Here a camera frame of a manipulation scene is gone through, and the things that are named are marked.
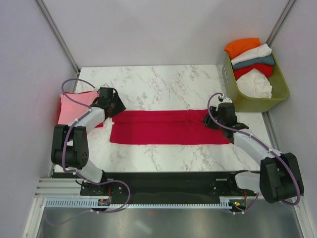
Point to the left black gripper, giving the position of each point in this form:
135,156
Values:
120,106

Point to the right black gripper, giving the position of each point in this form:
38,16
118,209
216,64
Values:
206,122

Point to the crimson red t shirt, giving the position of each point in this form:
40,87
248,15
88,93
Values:
182,127

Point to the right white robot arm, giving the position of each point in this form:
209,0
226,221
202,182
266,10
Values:
279,177

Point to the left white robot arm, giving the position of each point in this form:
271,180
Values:
70,148

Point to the olive green plastic bin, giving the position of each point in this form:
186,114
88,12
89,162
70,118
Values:
242,103

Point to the crumpled white shirt in bin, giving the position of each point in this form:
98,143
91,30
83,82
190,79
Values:
254,84

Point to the folded pink t shirt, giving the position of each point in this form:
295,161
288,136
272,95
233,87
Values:
70,110

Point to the orange t shirt in bin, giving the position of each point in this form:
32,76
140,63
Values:
240,46

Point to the teal shirt in bin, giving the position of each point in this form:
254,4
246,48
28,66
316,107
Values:
268,60

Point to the white folded shirt in bin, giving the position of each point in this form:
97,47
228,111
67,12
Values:
258,52

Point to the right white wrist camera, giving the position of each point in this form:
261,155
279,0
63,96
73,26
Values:
223,99

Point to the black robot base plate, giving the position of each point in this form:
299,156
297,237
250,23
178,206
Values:
166,187

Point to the left aluminium frame post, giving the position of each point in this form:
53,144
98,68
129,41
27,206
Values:
57,34

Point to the aluminium frame post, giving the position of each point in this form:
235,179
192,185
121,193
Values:
57,34
279,23

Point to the white slotted cable duct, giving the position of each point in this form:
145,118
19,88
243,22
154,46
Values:
96,203

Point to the right aluminium frame post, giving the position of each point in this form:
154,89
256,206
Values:
279,23

